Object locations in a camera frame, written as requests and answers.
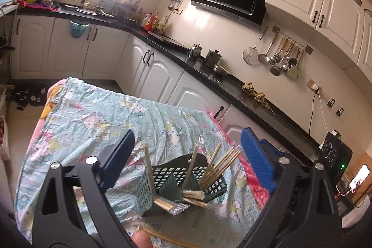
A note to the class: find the short chopstick pair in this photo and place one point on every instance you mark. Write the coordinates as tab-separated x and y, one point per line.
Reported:
167	204
196	195

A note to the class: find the white lower kitchen cabinets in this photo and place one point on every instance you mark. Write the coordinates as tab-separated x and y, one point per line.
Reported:
151	73

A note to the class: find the dark cloth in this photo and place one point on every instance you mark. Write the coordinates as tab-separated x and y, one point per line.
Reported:
29	95

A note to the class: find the wall power outlet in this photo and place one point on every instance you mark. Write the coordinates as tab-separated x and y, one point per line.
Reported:
312	84

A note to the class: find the steel ladle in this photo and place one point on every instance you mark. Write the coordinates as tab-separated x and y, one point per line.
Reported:
263	57

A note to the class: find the black induction cooktop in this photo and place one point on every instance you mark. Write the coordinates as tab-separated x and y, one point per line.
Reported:
167	39

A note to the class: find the steel pot with lid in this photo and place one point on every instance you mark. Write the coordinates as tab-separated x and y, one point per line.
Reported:
213	57

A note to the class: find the single bamboo chopstick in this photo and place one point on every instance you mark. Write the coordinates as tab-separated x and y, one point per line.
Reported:
162	236

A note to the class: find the green plastic utensil basket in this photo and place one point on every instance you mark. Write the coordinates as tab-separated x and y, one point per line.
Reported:
171	174

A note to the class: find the black wall hook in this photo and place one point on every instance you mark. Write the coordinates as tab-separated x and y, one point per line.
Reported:
331	103
340	112

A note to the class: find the pink towel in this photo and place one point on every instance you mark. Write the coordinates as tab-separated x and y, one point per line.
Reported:
257	190

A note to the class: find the pile of bamboo chopsticks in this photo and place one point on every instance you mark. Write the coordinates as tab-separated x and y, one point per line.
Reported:
221	163

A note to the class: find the plastic-wrapped long chopstick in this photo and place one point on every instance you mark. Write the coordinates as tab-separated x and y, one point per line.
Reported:
149	169

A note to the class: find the blue hanging basket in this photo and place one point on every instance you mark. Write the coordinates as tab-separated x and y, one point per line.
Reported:
78	30

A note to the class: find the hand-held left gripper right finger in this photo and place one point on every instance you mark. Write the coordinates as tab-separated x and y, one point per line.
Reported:
255	158

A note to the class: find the cartoon printed blue blanket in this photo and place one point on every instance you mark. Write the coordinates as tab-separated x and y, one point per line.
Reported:
101	108

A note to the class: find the red cloth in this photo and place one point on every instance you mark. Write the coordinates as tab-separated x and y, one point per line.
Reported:
37	6

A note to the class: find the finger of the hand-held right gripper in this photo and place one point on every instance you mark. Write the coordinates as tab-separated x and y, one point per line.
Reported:
270	146

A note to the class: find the row of hanging utensils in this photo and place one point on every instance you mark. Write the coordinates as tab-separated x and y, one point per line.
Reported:
293	70

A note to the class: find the steel kettle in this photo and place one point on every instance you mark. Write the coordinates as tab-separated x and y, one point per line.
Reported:
195	51

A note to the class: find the smartphone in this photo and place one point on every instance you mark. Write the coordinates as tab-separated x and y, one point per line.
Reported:
360	178

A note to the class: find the bamboo chopstick with wrapper tip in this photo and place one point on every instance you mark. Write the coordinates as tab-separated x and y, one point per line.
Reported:
192	163

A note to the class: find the condiment bottles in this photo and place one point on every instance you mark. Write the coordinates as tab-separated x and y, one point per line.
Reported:
151	21

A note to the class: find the person's left hand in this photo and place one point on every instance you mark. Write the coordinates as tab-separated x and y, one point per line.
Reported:
141	239

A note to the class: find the ginger roots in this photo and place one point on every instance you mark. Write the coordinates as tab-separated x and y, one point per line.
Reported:
258	95

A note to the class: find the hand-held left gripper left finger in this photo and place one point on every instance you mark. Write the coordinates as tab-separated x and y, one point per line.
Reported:
120	159

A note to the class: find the black kitchen countertop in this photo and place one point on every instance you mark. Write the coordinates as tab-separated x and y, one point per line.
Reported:
238	91

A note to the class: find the steel frying pan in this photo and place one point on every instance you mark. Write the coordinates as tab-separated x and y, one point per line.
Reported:
221	69

